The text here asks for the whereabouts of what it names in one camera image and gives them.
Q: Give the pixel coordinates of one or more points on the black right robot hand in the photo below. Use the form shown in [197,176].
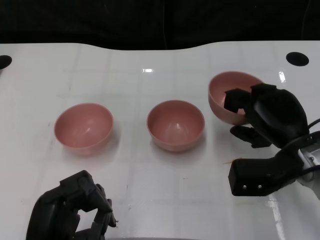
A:
[277,115]

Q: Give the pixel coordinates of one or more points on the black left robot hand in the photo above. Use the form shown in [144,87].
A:
[50,212]

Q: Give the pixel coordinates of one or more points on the pink plastic bowl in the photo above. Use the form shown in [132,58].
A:
[225,82]
[83,130]
[175,127]

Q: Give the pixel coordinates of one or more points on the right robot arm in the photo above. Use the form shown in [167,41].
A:
[312,156]

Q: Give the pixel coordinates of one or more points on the black cloth backdrop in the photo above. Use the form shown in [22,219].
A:
[100,20]

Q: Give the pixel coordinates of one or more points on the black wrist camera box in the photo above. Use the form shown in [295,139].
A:
[250,172]

